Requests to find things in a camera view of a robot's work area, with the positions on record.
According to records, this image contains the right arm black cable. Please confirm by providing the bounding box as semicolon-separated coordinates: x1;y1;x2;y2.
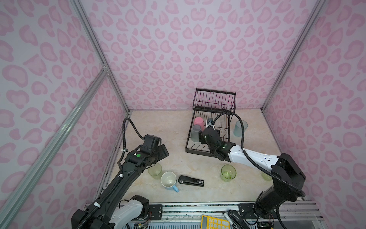
212;111;305;229

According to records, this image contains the black wire dish rack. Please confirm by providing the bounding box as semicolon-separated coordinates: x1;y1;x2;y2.
185;88;236;156

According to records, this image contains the black tool front rail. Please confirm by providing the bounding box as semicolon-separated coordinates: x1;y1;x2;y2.
228;210;247;229

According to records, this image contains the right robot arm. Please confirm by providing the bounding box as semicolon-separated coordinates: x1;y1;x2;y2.
199;127;306;218

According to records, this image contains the white mug blue handle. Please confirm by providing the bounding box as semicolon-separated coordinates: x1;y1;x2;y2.
161;171;179;193

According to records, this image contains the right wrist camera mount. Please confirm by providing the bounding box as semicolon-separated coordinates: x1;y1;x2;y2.
205;118;215;129

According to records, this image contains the teal textured cup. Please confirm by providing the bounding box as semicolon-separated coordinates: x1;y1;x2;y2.
190;124;202;143
234;120;248;137

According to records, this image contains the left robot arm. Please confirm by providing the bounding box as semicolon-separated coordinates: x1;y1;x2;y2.
71;144;169;229

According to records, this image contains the green cup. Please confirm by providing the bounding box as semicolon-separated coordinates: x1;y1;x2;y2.
148;163;163;179
221;165;237;182
261;172;272;181

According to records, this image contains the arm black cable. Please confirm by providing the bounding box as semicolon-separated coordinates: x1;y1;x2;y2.
75;117;145;229
212;111;305;229

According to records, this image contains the opaque pink plastic cup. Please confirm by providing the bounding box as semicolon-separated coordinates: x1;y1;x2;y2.
193;117;205;131

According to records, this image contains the black stapler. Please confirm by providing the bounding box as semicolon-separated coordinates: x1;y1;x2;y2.
178;175;205;187

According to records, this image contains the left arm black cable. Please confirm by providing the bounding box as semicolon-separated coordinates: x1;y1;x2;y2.
75;117;145;229

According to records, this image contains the yellow calculator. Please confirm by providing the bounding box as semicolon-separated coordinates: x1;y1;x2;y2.
201;215;231;229

